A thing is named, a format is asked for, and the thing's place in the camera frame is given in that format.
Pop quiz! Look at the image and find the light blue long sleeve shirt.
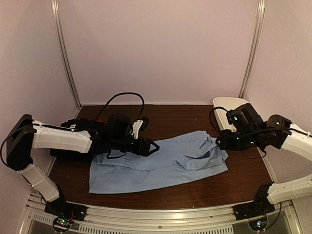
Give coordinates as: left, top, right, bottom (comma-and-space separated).
89, 131, 228, 195

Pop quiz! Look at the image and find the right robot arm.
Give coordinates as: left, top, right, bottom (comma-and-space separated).
209, 103, 312, 215

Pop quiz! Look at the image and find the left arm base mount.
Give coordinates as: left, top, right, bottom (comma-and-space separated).
44, 195, 87, 221

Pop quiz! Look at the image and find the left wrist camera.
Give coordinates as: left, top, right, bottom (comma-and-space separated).
131, 117, 149, 139

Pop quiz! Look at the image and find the left black camera cable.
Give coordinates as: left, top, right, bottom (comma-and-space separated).
95, 91, 145, 122

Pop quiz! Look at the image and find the circuit board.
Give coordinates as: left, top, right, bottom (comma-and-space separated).
248, 218, 268, 232
52, 217, 73, 233

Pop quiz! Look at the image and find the right circuit board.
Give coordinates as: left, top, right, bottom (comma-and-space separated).
248, 218, 268, 232

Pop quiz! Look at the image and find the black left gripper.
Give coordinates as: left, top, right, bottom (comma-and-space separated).
110, 135, 160, 156

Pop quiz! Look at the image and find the black camera cable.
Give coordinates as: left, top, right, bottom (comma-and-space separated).
95, 91, 145, 122
209, 106, 231, 134

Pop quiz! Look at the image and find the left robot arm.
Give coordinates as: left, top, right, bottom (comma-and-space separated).
0, 114, 160, 216

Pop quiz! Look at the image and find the left circuit board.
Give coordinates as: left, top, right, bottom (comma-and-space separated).
52, 217, 73, 233

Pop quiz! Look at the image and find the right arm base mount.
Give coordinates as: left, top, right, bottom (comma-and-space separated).
233, 196, 275, 220

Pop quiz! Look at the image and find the front aluminium frame rail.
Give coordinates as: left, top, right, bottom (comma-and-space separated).
19, 192, 303, 234

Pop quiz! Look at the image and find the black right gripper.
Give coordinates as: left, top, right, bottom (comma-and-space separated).
216, 130, 261, 151

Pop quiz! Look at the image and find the right black camera cable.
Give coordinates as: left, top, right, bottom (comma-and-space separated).
209, 106, 231, 134

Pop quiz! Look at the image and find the white plastic tub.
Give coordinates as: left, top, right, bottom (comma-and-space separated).
213, 97, 249, 132

